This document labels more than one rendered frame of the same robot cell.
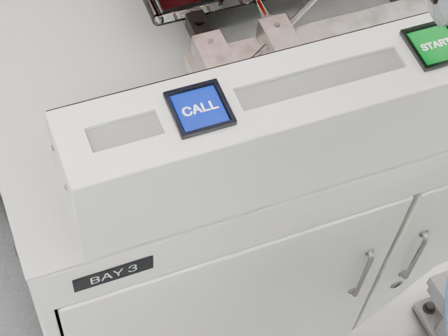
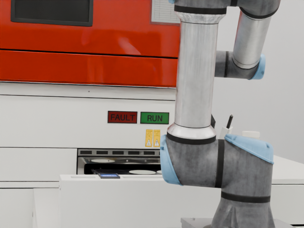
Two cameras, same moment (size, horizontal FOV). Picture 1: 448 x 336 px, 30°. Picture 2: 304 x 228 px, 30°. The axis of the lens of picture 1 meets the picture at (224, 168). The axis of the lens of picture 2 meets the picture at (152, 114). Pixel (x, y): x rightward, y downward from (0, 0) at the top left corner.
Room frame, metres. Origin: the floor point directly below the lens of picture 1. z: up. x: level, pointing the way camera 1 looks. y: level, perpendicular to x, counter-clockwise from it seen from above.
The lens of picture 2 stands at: (-1.07, -0.46, 1.23)
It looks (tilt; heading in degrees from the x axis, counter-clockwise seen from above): 3 degrees down; 13
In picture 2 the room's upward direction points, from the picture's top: 2 degrees clockwise
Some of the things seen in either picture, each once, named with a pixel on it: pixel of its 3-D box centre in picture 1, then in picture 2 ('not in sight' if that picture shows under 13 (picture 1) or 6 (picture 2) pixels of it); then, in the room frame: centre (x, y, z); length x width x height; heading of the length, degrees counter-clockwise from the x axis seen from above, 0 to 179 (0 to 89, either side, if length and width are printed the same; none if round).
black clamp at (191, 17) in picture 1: (199, 27); not in sight; (0.66, 0.04, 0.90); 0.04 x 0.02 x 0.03; 26
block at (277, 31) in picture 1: (284, 49); not in sight; (0.64, -0.05, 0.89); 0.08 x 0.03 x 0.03; 26
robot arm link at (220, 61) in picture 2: not in sight; (204, 63); (0.52, -0.23, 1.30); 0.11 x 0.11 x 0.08; 9
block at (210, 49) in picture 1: (217, 65); not in sight; (0.60, 0.02, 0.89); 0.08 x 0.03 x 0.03; 26
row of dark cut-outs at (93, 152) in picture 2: not in sight; (133, 153); (1.09, 0.12, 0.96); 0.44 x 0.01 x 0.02; 116
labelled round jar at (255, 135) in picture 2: not in sight; (250, 143); (1.22, -0.33, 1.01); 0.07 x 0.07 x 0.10
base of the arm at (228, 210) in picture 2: not in sight; (244, 213); (0.27, -0.38, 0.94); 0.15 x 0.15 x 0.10
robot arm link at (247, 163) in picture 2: not in sight; (244, 163); (0.28, -0.37, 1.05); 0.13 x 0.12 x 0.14; 99
